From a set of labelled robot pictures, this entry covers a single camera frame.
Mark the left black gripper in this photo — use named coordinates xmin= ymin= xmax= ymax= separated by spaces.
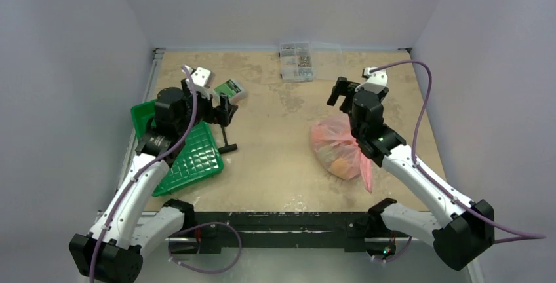
xmin=176 ymin=79 xmax=236 ymax=134

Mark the pink plastic bag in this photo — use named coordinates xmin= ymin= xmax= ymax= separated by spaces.
xmin=310 ymin=114 xmax=374 ymax=193

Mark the orange fake fruit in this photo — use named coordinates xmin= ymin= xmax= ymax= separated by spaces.
xmin=328 ymin=158 xmax=357 ymax=180

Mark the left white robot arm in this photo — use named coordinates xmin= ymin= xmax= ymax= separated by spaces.
xmin=69 ymin=81 xmax=238 ymax=282

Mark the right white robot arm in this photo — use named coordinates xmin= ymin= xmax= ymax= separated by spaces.
xmin=327 ymin=77 xmax=495 ymax=271

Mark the green labelled small box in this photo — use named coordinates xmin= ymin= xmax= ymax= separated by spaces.
xmin=214 ymin=79 xmax=248 ymax=104

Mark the clear screw organizer box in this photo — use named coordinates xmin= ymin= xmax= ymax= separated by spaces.
xmin=279 ymin=42 xmax=345 ymax=83

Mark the green plastic tray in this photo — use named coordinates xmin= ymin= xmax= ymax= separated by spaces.
xmin=152 ymin=121 xmax=224 ymax=197

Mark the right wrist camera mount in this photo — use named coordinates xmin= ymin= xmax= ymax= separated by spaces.
xmin=355 ymin=67 xmax=388 ymax=94

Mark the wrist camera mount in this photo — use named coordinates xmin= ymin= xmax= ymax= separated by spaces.
xmin=181 ymin=65 xmax=215 ymax=99
xmin=355 ymin=67 xmax=388 ymax=94

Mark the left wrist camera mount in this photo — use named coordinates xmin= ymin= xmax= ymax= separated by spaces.
xmin=181 ymin=65 xmax=215 ymax=99

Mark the aluminium frame rail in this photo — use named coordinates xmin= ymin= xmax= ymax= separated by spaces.
xmin=117 ymin=48 xmax=166 ymax=191

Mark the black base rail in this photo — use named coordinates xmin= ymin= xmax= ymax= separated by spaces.
xmin=168 ymin=212 xmax=397 ymax=257

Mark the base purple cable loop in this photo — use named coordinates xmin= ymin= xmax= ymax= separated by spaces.
xmin=168 ymin=221 xmax=243 ymax=274

